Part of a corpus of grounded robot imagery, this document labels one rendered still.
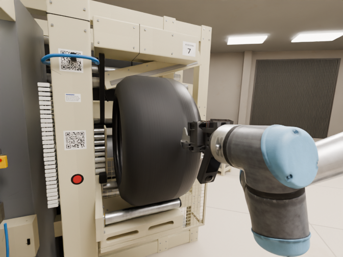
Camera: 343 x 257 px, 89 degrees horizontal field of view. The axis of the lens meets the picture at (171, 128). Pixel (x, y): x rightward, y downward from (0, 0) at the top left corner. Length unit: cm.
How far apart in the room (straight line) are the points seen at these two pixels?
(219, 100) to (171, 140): 819
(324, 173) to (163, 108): 46
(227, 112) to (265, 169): 850
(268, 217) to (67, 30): 78
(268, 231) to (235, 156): 13
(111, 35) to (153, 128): 62
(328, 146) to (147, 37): 93
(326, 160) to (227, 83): 839
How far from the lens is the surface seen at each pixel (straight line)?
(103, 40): 105
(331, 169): 50
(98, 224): 78
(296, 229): 37
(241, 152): 33
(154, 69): 121
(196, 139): 46
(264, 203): 34
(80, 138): 76
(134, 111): 60
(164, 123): 60
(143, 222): 85
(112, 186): 106
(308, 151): 33
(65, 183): 82
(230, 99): 878
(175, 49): 114
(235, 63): 896
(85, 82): 75
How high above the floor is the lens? 138
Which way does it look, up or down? 9 degrees down
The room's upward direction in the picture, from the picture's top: 2 degrees clockwise
